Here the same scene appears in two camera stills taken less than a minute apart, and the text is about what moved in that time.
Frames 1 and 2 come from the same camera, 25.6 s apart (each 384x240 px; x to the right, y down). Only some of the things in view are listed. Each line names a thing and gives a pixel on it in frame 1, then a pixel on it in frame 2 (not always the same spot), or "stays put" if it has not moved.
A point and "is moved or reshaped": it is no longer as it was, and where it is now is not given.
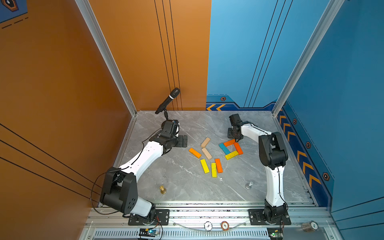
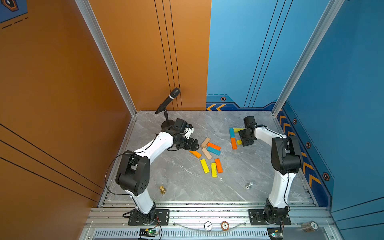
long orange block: x=228 y=143 to x=213 y=146
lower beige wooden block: x=207 y=153 stays put
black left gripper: x=180 y=142 to x=189 y=145
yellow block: x=231 y=155 is moved or reshaped
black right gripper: x=229 y=135 to x=245 y=142
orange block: x=238 y=148 is moved or reshaped
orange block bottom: x=219 y=165 stays put
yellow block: x=214 y=170 stays put
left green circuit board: x=146 y=232 stays put
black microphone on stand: x=173 y=94 stays put
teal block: x=224 y=149 is moved or reshaped
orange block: x=195 y=153 stays put
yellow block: x=205 y=166 stays put
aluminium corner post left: x=104 y=48 stays put
